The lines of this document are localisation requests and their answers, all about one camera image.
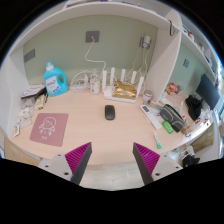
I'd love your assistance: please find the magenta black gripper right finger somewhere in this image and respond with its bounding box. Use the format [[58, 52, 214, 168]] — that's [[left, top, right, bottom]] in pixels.
[[133, 143, 160, 185]]

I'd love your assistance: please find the white cable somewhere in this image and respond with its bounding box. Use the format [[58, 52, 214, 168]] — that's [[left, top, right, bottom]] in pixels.
[[84, 37, 107, 81]]

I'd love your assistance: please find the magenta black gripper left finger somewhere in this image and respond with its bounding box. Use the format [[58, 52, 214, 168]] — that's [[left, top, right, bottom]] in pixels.
[[65, 142, 92, 185]]

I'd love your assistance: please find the white power adapter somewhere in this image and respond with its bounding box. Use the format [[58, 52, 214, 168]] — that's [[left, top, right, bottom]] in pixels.
[[141, 34, 151, 49]]

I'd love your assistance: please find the grey pencil case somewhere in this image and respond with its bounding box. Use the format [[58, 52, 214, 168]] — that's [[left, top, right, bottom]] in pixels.
[[160, 104, 185, 132]]

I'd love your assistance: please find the grey wall socket plate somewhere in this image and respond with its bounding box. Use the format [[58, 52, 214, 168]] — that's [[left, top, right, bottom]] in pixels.
[[86, 31, 100, 43]]

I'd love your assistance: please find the black computer mouse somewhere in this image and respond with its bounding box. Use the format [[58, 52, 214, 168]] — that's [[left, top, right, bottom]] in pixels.
[[105, 105, 115, 120]]

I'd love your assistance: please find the black monitor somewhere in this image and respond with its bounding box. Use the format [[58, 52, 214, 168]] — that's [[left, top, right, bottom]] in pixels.
[[196, 74, 220, 109]]

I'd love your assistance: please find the green white tube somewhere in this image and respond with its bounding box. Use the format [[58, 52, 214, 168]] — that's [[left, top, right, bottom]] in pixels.
[[153, 132, 162, 149]]

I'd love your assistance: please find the white remote control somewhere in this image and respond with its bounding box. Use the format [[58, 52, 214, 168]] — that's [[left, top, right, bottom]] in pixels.
[[140, 105, 150, 114]]

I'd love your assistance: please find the black bag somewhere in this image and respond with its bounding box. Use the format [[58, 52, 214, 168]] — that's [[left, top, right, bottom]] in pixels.
[[185, 95, 202, 120]]

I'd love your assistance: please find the white wire rack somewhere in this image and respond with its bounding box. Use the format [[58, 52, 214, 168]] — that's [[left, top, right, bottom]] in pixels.
[[70, 70, 89, 92]]

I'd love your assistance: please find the clear plastic bottle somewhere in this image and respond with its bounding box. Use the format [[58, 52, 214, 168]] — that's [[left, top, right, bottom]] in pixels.
[[90, 69, 100, 95]]

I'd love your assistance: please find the pink mouse pad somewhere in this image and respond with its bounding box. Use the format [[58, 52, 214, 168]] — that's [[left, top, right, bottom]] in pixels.
[[30, 113, 69, 147]]

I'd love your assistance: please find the blue detergent bottle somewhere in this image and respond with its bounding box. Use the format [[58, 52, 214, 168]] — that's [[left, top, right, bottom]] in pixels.
[[43, 61, 68, 97]]

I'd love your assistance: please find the gold foil bag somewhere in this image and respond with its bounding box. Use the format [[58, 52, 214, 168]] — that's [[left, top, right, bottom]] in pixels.
[[112, 81, 137, 99]]

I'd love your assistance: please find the small snack packet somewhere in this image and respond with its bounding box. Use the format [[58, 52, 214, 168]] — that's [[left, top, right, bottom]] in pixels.
[[13, 120, 20, 137]]

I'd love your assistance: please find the white wifi router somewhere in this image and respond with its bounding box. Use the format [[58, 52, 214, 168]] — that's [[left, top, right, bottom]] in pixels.
[[102, 67, 144, 103]]

